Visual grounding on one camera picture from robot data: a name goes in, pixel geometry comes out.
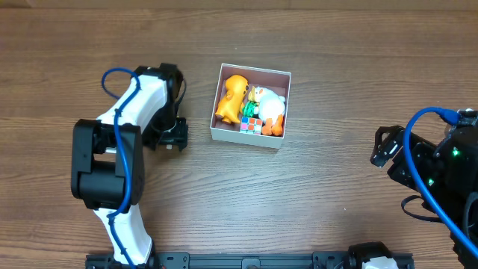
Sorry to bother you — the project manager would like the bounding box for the green round lid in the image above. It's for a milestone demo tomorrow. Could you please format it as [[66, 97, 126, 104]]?
[[242, 101, 259, 118]]

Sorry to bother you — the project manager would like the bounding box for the orange dinosaur toy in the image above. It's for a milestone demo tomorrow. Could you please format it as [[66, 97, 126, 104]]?
[[215, 75, 249, 124]]

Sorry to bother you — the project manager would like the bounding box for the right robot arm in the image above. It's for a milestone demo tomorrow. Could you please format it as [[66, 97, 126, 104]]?
[[370, 126, 477, 244]]

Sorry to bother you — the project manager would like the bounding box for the white plush duck toy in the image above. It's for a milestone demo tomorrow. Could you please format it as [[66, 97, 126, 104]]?
[[248, 87, 285, 137]]

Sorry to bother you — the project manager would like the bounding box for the multicoloured puzzle cube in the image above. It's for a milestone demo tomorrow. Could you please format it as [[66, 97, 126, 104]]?
[[240, 117, 263, 135]]

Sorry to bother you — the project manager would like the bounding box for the white cardboard box maroon inside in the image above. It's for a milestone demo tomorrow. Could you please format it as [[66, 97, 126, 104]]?
[[210, 64, 292, 149]]

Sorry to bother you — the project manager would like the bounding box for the blue right cable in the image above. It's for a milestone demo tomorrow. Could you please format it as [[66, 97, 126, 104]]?
[[402, 106, 478, 259]]

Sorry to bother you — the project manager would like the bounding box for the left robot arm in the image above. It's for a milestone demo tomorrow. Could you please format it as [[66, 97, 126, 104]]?
[[71, 64, 188, 268]]

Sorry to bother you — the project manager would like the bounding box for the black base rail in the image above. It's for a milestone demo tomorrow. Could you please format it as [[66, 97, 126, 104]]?
[[84, 241, 415, 269]]

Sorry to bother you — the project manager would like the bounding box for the blue cable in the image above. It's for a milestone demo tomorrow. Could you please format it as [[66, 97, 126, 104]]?
[[101, 67, 141, 269], [402, 106, 478, 259]]

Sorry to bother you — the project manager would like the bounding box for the blue left cable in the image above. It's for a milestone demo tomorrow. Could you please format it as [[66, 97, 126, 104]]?
[[101, 67, 141, 269]]

